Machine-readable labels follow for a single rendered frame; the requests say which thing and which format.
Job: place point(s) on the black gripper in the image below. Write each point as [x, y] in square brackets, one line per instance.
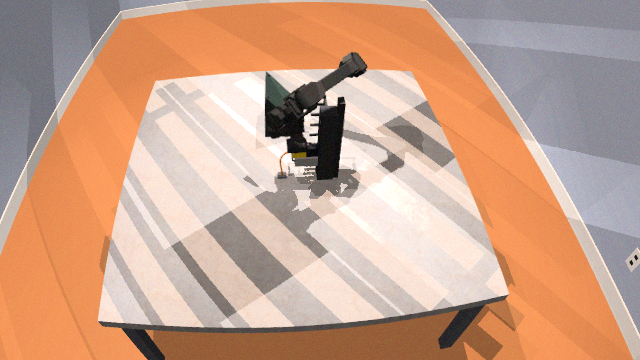
[297, 143]

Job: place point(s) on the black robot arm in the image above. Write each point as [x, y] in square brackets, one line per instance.
[307, 96]

